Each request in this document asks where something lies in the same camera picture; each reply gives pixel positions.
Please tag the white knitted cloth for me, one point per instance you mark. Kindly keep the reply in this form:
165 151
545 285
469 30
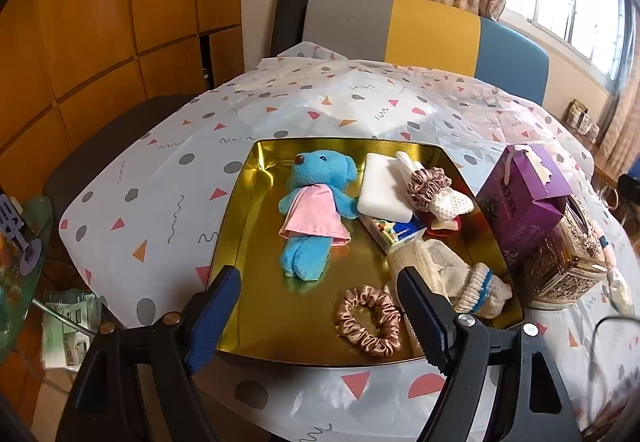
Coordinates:
452 204

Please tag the cream socks blue stripes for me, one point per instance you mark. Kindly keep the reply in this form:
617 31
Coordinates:
440 272

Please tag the white foam sponge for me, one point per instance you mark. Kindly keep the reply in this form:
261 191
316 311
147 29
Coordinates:
382 192

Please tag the dark grey chair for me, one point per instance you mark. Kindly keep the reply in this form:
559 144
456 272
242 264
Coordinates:
115 131

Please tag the purple white ornament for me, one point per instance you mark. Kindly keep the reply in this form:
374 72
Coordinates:
22 247

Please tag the pink patterned curtain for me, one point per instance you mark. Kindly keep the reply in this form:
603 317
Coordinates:
625 121

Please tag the glass side table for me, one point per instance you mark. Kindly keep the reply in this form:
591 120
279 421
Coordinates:
17 312

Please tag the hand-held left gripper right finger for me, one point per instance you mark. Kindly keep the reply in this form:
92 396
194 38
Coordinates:
422 322

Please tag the purple gift box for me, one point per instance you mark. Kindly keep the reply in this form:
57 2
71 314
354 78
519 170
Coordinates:
525 207

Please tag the blue tissue packet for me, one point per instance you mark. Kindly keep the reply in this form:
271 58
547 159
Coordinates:
395 232

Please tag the red fabric piece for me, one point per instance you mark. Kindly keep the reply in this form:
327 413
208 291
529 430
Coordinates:
442 227

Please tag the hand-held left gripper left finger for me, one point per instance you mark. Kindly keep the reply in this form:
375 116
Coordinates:
215 322

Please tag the gold glitter tissue box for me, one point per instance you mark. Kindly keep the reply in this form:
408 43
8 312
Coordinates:
570 252

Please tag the small boxes on desk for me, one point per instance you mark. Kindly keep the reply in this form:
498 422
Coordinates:
582 119

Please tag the gold tin tray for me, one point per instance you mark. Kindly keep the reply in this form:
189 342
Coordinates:
260 282

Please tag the mauve satin scrunchie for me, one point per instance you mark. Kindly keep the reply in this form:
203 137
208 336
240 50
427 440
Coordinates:
425 187

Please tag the pink satin scrunchie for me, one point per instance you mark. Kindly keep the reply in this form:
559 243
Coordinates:
385 342

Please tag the wooden wardrobe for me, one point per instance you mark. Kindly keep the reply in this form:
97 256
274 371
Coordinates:
110 11

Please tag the wooden desk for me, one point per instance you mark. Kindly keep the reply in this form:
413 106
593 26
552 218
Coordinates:
602 169

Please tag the black rolled mat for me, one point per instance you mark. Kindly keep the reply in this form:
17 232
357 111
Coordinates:
295 6

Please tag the pink rolled towel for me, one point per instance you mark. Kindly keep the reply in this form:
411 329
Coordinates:
608 252

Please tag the blue teddy bear pink dress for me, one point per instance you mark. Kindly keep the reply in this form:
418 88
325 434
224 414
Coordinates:
320 171

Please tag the grey yellow blue bench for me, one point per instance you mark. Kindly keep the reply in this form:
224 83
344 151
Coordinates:
430 31

